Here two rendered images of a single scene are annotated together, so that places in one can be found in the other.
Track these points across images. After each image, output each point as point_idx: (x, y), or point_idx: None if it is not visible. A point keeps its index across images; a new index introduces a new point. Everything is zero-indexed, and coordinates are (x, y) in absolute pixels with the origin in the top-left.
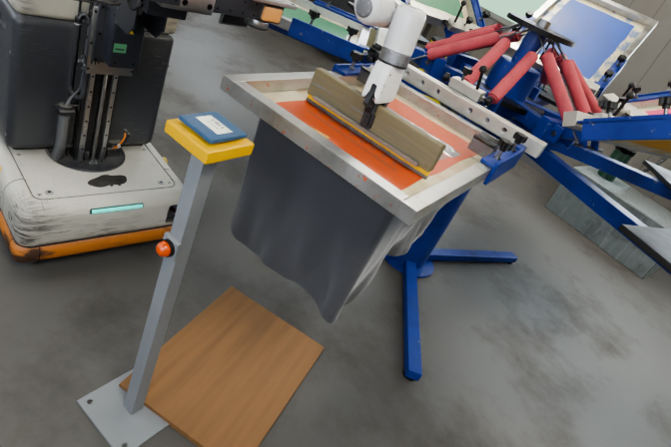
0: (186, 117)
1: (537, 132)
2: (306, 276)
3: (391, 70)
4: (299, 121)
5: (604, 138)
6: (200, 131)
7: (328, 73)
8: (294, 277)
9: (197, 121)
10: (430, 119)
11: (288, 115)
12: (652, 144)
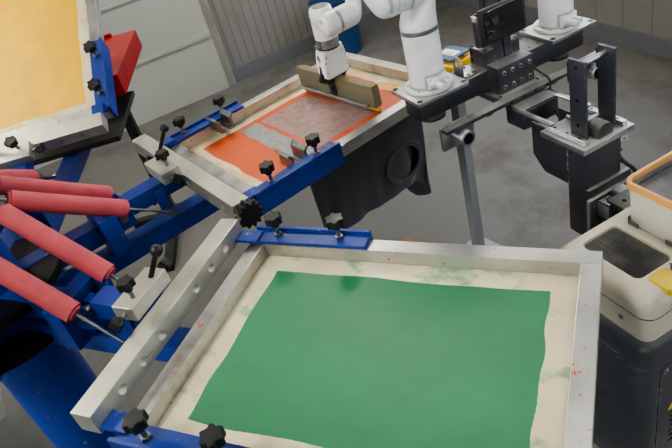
0: (465, 49)
1: (49, 216)
2: None
3: None
4: (397, 68)
5: (115, 97)
6: (455, 46)
7: (368, 82)
8: None
9: (459, 49)
10: (231, 167)
11: (404, 68)
12: (64, 99)
